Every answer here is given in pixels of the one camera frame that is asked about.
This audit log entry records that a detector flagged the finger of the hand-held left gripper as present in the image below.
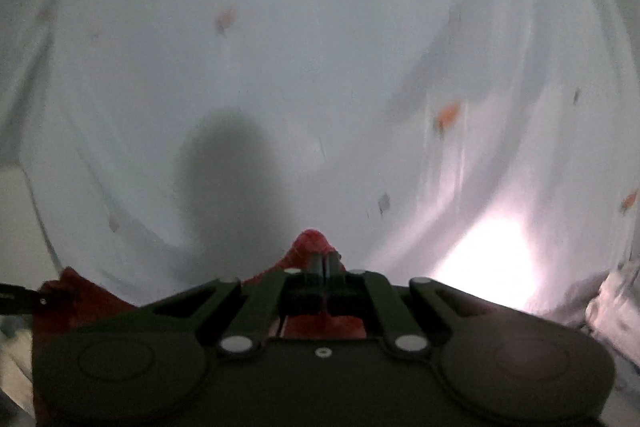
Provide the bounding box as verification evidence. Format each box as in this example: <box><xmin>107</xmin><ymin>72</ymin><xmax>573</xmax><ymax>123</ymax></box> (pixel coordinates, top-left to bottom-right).
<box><xmin>0</xmin><ymin>283</ymin><xmax>48</xmax><ymax>311</ymax></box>

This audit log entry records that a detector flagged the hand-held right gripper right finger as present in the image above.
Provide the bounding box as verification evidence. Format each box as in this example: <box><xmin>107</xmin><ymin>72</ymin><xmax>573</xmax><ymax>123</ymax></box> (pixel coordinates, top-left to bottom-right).
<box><xmin>325</xmin><ymin>254</ymin><xmax>506</xmax><ymax>356</ymax></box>

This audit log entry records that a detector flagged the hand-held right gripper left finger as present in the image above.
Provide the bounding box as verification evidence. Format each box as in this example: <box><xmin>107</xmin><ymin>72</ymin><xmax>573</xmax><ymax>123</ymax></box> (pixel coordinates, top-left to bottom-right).
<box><xmin>141</xmin><ymin>254</ymin><xmax>326</xmax><ymax>356</ymax></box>

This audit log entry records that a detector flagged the red garment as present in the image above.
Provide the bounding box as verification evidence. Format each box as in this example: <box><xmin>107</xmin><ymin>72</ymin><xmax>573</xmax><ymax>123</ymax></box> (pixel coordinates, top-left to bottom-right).
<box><xmin>31</xmin><ymin>229</ymin><xmax>368</xmax><ymax>427</ymax></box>

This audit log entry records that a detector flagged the beige garment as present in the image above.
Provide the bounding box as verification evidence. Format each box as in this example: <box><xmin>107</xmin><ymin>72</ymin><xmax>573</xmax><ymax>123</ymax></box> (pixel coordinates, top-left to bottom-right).
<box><xmin>0</xmin><ymin>332</ymin><xmax>35</xmax><ymax>414</ymax></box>

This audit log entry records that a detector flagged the white carrot print sheet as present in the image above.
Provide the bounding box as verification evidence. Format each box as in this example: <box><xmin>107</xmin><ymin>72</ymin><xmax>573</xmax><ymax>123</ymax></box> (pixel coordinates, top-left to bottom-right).
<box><xmin>0</xmin><ymin>0</ymin><xmax>640</xmax><ymax>323</ymax></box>

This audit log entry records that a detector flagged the white folded garment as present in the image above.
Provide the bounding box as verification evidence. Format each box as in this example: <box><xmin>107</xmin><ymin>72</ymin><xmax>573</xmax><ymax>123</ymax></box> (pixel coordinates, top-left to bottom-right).
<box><xmin>585</xmin><ymin>259</ymin><xmax>640</xmax><ymax>360</ymax></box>

